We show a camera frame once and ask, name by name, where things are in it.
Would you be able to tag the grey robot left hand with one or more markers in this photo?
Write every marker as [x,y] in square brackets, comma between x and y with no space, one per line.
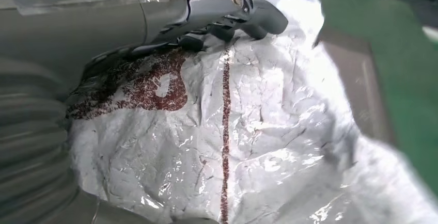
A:
[75,20]

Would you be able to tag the parcel faded red print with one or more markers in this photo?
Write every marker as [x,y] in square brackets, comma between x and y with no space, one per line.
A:
[256,130]

